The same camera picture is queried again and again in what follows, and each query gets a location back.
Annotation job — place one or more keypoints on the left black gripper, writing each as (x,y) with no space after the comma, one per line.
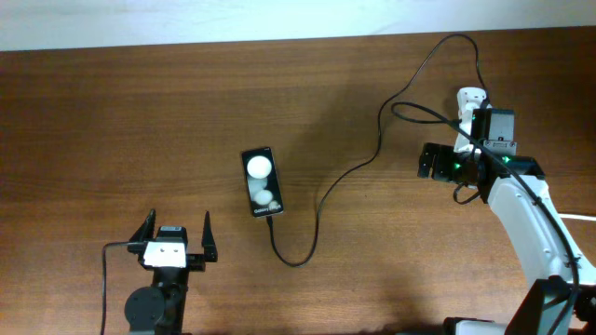
(196,261)

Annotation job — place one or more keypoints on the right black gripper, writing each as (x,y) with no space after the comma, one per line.
(440,167)

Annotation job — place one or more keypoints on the black flip smartphone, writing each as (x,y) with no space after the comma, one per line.
(261,178)

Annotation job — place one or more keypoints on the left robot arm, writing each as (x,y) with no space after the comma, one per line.
(159,307)

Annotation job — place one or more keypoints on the white power strip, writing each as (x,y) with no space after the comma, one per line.
(469,99)

